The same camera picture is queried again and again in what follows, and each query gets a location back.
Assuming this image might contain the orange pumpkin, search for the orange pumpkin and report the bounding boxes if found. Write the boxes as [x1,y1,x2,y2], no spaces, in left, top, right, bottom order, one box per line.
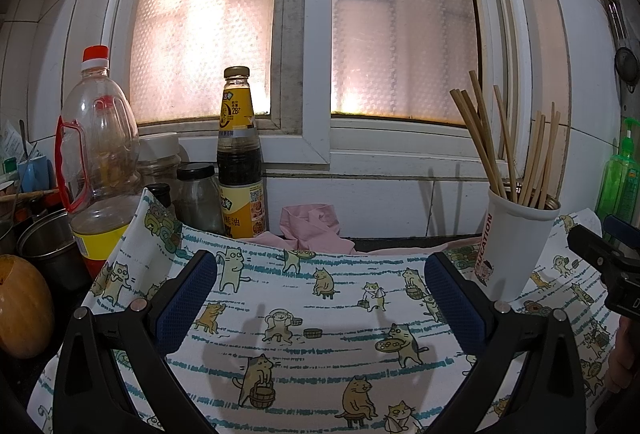
[0,254,55,360]

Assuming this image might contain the dark sauce bottle yellow label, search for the dark sauce bottle yellow label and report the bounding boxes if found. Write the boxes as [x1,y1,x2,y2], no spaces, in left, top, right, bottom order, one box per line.
[216,66,266,240]

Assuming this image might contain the cat printed cloth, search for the cat printed cloth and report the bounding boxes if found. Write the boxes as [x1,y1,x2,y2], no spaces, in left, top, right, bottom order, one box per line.
[27,187,626,434]

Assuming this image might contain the hanging mesh strainer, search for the hanging mesh strainer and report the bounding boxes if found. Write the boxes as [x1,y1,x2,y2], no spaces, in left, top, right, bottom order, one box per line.
[614,47,640,95]

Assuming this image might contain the pink cloth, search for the pink cloth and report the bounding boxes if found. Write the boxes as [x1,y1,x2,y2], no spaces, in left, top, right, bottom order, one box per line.
[279,203,481,256]

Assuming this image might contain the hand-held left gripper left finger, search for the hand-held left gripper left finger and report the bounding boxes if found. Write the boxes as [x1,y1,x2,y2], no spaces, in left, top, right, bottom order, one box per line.
[52,250,219,434]

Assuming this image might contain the oil bottle with red cap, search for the oil bottle with red cap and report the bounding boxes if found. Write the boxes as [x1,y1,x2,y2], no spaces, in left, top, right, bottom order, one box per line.
[55,45,142,277]

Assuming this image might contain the small dark jar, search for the small dark jar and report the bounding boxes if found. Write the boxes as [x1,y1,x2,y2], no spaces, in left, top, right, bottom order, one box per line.
[146,183,173,220]

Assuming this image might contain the frosted glass window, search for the frosted glass window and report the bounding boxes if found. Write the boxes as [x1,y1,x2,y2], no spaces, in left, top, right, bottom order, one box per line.
[102,0,533,175]

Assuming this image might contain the white cup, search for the white cup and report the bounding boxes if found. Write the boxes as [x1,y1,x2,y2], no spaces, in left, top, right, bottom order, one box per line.
[472,188,562,304]

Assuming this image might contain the wooden stick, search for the wooden stick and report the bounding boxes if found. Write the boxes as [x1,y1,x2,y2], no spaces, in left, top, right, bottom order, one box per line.
[0,188,60,203]

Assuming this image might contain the hanging metal utensil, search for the hanging metal utensil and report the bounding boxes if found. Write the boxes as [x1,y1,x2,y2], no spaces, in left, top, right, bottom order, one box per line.
[605,0,632,50]

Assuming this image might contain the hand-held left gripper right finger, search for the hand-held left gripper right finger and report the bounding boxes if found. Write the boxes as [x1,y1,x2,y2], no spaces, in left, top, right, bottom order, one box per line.
[424,251,585,434]

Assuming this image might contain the glass jar with black lid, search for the glass jar with black lid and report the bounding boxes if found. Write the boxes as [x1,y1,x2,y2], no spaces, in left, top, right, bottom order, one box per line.
[176,163,224,237]

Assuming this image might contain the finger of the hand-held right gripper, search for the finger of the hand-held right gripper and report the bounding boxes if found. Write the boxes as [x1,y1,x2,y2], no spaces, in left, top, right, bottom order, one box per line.
[567,224,628,271]
[602,215,640,246]

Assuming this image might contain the pile of wooden chopsticks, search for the pile of wooden chopsticks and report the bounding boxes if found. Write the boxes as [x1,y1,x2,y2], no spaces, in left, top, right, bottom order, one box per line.
[449,70,562,210]

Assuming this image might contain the green dish soap bottle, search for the green dish soap bottle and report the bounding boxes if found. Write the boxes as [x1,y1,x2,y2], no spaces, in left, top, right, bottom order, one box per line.
[595,117,640,227]

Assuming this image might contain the person's right hand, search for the person's right hand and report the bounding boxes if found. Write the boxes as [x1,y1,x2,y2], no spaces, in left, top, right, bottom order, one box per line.
[607,314,640,395]

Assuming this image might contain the blue utensil cup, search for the blue utensil cup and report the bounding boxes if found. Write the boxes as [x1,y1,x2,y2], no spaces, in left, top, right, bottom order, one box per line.
[17,157,55,192]

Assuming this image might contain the glass jar white lid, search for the glass jar white lid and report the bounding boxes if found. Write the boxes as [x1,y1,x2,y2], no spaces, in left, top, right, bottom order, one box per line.
[136,133,182,195]

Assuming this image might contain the small steel pot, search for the small steel pot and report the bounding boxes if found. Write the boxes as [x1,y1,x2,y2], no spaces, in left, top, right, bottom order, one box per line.
[0,214,21,256]

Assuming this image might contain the large steel pot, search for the large steel pot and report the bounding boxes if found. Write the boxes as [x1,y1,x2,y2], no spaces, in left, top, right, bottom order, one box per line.
[17,209,91,292]

